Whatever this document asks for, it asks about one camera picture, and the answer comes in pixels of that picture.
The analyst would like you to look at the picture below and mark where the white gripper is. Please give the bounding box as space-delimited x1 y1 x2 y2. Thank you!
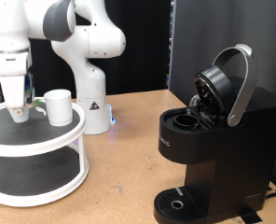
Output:
0 50 32 117

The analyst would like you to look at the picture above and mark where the orange-lidded white coffee pod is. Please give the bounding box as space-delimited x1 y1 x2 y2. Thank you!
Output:
7 106 31 124

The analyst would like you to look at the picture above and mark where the black Keurig coffee machine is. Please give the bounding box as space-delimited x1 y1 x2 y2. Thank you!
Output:
153 43 276 224

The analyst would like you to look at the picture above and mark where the white mug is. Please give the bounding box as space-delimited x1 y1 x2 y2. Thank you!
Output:
34 89 74 127

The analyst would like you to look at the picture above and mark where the white two-tier turntable shelf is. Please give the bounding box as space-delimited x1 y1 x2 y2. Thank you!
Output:
0 96 90 208

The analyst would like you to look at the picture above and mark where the aluminium frame post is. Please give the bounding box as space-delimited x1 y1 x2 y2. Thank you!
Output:
167 0 178 91

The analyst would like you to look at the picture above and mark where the black power cord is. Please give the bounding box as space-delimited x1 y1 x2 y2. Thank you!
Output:
264 186 276 200

